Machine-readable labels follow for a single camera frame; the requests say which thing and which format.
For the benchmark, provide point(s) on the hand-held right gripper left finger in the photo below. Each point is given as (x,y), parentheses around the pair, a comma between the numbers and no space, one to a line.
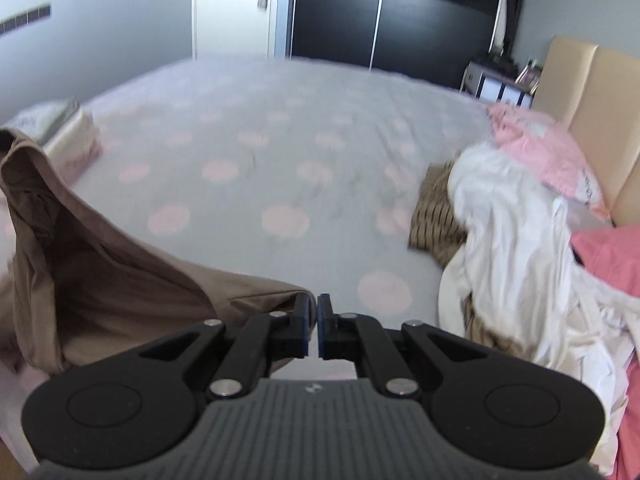
(303,327)

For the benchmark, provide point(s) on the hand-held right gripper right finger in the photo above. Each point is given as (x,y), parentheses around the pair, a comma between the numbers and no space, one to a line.
(326,330)

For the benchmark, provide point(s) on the stack of folded clothes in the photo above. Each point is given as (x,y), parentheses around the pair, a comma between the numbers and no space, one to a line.
(75,135)

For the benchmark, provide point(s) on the brown striped garment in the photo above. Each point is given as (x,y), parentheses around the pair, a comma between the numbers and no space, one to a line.
(435,220)

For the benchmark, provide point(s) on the grey pink-dotted blanket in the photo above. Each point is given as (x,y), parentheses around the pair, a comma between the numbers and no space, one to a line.
(300,125)

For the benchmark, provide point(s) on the white garment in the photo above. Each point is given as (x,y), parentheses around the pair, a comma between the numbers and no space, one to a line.
(510,240)

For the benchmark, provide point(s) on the pink pillow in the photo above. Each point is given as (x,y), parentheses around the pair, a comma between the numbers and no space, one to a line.
(540,150)

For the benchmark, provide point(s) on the black and white nightstand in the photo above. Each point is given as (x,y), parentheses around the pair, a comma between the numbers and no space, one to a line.
(487,85)

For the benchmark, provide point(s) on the salmon pink cloth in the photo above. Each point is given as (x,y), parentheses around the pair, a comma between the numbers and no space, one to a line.
(615,260)

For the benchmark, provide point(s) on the black wardrobe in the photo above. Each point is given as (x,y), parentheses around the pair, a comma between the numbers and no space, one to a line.
(425,40)

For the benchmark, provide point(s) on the white door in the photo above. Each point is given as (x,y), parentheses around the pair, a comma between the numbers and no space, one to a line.
(225,10)

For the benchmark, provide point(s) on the beige headboard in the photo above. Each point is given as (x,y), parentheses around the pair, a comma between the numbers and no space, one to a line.
(600,110)

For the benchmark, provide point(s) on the picture frame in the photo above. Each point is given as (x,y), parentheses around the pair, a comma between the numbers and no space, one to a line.
(529,75)

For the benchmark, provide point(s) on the dark wall photo strip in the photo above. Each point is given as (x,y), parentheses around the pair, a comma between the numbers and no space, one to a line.
(25,20)

